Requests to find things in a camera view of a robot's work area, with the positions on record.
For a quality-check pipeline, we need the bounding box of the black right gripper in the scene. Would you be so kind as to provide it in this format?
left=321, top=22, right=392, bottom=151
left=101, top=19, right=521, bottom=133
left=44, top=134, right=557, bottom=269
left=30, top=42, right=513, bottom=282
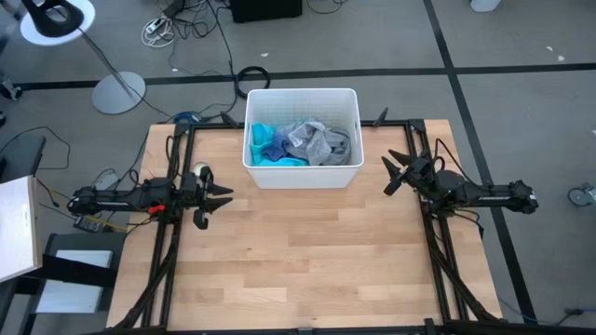
left=381, top=149, right=437, bottom=196

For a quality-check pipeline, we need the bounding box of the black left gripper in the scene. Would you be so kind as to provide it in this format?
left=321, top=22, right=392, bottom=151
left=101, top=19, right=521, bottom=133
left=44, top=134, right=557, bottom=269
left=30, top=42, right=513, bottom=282
left=182, top=166, right=234, bottom=231

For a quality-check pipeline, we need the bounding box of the heather grey sweatshirt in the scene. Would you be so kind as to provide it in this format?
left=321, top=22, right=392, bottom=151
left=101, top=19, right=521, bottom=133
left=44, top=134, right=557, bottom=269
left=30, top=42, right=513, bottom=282
left=323, top=127, right=353, bottom=167

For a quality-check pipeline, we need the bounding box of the teal garment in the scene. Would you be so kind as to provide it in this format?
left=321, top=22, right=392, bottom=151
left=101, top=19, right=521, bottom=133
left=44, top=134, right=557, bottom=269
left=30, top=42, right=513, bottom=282
left=249, top=121, right=309, bottom=168

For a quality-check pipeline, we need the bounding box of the purple knit garment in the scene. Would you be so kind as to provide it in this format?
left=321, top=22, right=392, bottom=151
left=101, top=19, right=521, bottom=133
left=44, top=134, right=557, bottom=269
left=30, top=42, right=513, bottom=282
left=264, top=132, right=292, bottom=162

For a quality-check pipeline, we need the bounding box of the light grey ribbed garment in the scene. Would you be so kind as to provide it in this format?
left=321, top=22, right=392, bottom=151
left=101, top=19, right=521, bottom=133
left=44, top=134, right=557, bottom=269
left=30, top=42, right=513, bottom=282
left=283, top=119, right=334, bottom=167

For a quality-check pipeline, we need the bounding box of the white perforated plastic laundry basket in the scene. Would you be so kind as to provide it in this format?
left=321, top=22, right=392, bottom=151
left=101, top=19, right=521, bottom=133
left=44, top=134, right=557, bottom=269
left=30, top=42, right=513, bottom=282
left=241, top=87, right=365, bottom=190

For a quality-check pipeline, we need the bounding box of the grey power adapter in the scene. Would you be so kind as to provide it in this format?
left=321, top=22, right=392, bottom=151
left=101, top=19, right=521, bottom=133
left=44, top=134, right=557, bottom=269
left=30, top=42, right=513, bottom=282
left=95, top=171, right=120, bottom=190

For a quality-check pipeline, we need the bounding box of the small black electronics box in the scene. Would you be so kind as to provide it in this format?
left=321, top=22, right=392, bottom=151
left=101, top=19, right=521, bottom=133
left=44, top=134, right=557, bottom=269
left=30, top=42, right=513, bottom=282
left=73, top=216, right=109, bottom=234

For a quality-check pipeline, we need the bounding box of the floor stand with round top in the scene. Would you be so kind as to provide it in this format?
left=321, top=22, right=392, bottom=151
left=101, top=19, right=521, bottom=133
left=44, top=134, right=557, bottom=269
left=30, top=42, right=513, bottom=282
left=19, top=0, right=147, bottom=115

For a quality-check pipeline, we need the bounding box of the black cart with white shelves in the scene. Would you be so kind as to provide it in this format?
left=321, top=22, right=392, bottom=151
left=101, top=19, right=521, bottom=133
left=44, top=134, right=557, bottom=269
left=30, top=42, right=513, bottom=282
left=0, top=232, right=127, bottom=335

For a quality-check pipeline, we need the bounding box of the white power strip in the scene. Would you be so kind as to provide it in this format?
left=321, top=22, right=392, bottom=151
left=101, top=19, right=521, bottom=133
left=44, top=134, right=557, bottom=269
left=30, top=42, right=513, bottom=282
left=142, top=16, right=176, bottom=47

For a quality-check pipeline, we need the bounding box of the white floor object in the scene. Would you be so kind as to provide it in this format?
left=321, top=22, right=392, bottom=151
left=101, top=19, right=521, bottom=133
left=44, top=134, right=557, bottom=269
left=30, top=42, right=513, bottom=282
left=469, top=0, right=503, bottom=13

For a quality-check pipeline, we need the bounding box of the grey caster wheel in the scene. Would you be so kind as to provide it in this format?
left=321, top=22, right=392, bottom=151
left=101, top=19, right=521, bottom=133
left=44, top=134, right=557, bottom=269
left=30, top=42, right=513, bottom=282
left=567, top=182, right=596, bottom=208

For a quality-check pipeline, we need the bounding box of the white board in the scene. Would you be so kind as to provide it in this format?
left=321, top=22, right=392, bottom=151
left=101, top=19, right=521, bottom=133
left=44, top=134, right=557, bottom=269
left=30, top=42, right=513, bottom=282
left=0, top=175, right=43, bottom=284

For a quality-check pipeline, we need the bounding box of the black table frame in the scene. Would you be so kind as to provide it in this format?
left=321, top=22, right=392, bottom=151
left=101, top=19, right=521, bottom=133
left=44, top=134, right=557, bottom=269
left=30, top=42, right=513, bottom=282
left=111, top=118, right=502, bottom=335

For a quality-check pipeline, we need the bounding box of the black coiled cable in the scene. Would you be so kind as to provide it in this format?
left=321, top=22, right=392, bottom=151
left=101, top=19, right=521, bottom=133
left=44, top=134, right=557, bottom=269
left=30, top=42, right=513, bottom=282
left=236, top=65, right=271, bottom=99

